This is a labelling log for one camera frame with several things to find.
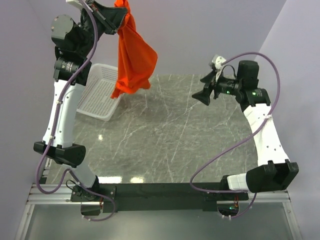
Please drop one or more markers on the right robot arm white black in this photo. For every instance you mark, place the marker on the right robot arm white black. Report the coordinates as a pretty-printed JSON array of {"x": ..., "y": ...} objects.
[{"x": 274, "y": 171}]

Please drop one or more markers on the white perforated plastic basket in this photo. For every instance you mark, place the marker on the white perforated plastic basket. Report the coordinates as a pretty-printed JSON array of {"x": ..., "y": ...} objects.
[{"x": 96, "y": 101}]

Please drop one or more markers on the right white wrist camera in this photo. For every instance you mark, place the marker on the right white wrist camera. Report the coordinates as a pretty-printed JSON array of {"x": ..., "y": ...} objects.
[{"x": 216, "y": 65}]

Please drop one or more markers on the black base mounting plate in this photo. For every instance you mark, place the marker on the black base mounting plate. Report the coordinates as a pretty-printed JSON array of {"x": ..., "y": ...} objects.
[{"x": 164, "y": 196}]

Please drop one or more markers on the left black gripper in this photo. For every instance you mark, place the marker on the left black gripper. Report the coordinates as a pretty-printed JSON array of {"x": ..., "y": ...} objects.
[{"x": 110, "y": 18}]

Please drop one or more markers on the aluminium extrusion rail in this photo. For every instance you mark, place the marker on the aluminium extrusion rail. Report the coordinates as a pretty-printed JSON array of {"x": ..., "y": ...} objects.
[{"x": 54, "y": 217}]

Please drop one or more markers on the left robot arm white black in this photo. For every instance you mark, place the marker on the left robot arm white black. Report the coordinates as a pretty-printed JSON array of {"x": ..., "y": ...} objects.
[{"x": 75, "y": 45}]

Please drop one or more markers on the orange t shirt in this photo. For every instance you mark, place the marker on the orange t shirt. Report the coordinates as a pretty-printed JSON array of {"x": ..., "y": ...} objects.
[{"x": 136, "y": 58}]

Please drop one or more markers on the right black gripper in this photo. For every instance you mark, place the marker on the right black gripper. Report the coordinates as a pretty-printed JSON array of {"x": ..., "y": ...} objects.
[{"x": 203, "y": 95}]

